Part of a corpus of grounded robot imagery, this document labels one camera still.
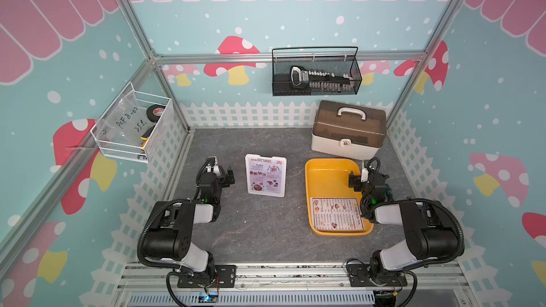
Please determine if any food menu card with photos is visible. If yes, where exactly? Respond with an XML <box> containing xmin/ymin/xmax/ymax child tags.
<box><xmin>311</xmin><ymin>198</ymin><xmax>365</xmax><ymax>233</ymax></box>

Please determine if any white acrylic menu holder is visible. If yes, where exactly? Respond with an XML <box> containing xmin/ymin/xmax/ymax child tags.
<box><xmin>245</xmin><ymin>153</ymin><xmax>287</xmax><ymax>198</ymax></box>

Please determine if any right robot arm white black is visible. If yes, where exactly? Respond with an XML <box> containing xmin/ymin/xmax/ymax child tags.
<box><xmin>348</xmin><ymin>157</ymin><xmax>464</xmax><ymax>286</ymax></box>

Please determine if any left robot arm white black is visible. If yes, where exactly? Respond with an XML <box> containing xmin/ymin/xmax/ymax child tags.
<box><xmin>136</xmin><ymin>156</ymin><xmax>235</xmax><ymax>287</ymax></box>

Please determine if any yellow plastic tray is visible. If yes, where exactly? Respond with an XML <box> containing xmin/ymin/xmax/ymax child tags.
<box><xmin>305</xmin><ymin>159</ymin><xmax>373</xmax><ymax>237</ymax></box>

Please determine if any beige storage box brown lid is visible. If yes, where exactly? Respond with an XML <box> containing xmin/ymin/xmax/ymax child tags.
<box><xmin>311</xmin><ymin>100</ymin><xmax>387</xmax><ymax>161</ymax></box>

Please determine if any yellow black tool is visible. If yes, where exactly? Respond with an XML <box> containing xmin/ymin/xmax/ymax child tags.
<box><xmin>140</xmin><ymin>126</ymin><xmax>154</xmax><ymax>150</ymax></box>

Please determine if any black tape roll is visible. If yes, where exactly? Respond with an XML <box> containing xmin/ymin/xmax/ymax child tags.
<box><xmin>146</xmin><ymin>105</ymin><xmax>166</xmax><ymax>123</ymax></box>

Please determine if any labelled plastic bag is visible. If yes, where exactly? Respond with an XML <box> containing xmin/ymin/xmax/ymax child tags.
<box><xmin>98</xmin><ymin>92</ymin><xmax>149</xmax><ymax>146</ymax></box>

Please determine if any socket set in basket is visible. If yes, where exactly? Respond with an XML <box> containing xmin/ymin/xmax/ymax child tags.
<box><xmin>289</xmin><ymin>66</ymin><xmax>355</xmax><ymax>94</ymax></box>

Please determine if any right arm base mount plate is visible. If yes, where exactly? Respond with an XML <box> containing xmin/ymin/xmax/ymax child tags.
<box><xmin>345</xmin><ymin>262</ymin><xmax>408</xmax><ymax>288</ymax></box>

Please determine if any clear wire wall basket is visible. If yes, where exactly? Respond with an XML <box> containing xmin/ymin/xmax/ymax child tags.
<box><xmin>90</xmin><ymin>83</ymin><xmax>174</xmax><ymax>163</ymax></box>

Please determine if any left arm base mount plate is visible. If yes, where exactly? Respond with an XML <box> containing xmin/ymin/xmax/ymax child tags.
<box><xmin>176</xmin><ymin>265</ymin><xmax>237</xmax><ymax>289</ymax></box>

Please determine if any aluminium front rail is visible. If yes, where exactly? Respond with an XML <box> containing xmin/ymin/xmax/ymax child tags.
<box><xmin>115</xmin><ymin>262</ymin><xmax>470</xmax><ymax>293</ymax></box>

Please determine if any black wire mesh basket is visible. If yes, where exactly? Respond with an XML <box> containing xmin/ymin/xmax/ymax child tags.
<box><xmin>271</xmin><ymin>46</ymin><xmax>362</xmax><ymax>96</ymax></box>

